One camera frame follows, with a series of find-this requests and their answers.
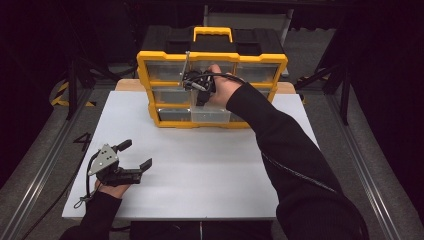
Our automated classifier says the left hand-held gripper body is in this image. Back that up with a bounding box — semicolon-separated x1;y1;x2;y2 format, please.
87;143;143;187

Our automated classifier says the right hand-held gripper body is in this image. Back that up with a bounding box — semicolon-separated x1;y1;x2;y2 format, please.
179;50;217;95

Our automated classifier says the clear plastic drawer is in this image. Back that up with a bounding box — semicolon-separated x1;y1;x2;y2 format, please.
190;101;232;124

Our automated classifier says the yellow black drawer organizer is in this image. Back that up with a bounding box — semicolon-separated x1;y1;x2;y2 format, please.
136;25;289;129

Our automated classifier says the person's right hand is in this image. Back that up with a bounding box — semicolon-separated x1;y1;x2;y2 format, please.
207;64;243;108

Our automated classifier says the person's left hand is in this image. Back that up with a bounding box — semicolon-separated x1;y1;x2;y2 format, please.
94;179;132;200

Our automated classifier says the set of clear drawers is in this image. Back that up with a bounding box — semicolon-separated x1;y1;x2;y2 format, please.
145;60;280;123

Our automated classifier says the black metal stand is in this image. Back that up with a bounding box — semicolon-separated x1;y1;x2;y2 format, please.
294;63;351;126
65;58;138;122

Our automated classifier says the yellow black hazard tape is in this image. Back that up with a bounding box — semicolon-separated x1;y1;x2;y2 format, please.
49;80;98;108

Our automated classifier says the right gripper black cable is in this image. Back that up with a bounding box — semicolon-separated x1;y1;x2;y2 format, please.
182;72;248;88

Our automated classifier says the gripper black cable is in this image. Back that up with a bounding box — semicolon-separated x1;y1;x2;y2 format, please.
73;151;101;209
182;72;248;88

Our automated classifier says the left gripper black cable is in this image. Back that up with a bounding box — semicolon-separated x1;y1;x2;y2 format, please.
73;151;101;209

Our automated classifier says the yellow organizer handle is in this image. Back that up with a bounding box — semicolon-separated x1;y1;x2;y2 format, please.
192;26;234;44

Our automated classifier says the black floor cable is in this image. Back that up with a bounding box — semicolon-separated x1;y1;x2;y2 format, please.
19;166;84;240

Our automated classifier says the grey metal floor rail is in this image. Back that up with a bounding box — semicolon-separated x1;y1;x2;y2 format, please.
328;94;403;240
0;88;95;240

